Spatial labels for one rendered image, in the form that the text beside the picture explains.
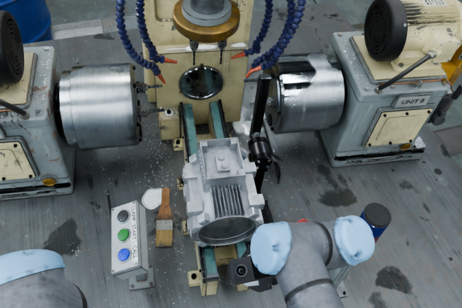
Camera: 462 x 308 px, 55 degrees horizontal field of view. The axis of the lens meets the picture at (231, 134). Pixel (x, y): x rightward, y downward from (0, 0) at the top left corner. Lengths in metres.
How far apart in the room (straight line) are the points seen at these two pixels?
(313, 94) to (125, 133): 0.55
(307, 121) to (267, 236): 0.74
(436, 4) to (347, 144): 0.49
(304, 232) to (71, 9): 3.09
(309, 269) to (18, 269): 0.39
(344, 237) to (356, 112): 0.72
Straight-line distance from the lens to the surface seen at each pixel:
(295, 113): 1.34
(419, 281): 1.50
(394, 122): 1.49
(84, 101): 1.28
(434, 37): 1.38
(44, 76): 1.34
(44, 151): 1.35
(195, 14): 1.18
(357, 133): 1.49
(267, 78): 1.18
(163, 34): 1.49
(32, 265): 0.66
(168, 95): 1.51
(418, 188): 1.67
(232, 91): 1.53
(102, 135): 1.30
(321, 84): 1.35
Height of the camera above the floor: 2.05
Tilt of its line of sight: 51 degrees down
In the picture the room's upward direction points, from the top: 7 degrees clockwise
